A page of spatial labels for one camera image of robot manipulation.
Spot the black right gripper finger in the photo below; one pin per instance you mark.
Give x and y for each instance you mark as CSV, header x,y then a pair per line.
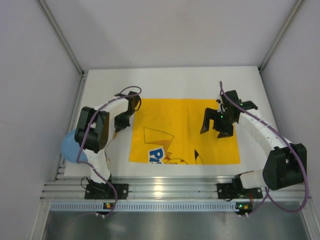
x,y
209,114
225,131

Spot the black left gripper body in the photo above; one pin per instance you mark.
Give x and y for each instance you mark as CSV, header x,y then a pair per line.
x,y
122,119

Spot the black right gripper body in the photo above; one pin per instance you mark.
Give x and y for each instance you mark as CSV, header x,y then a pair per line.
x,y
218,122

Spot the yellow pikachu place mat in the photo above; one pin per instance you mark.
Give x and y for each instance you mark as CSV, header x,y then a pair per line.
x,y
168,131

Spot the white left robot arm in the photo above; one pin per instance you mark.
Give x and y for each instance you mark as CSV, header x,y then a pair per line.
x,y
97,127

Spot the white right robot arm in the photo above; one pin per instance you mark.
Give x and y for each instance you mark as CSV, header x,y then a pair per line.
x,y
286,163

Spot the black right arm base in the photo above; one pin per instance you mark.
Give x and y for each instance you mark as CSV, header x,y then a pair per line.
x,y
235,190

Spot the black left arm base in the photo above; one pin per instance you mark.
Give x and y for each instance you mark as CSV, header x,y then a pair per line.
x,y
102,191

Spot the blue plastic plate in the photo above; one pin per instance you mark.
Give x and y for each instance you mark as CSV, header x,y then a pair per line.
x,y
70,148

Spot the aluminium front frame rail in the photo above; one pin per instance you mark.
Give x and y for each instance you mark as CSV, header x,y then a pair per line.
x,y
145,188

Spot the perforated metal cable duct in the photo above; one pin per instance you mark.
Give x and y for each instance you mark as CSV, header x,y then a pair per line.
x,y
135,206

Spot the left aluminium frame post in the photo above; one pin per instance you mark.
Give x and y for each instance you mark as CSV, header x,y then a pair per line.
x,y
60,35

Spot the aluminium frame post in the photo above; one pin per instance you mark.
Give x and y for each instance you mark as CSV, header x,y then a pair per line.
x,y
60,35
294,11

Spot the right aluminium frame post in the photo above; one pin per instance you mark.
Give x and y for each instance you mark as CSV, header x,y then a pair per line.
x,y
294,11

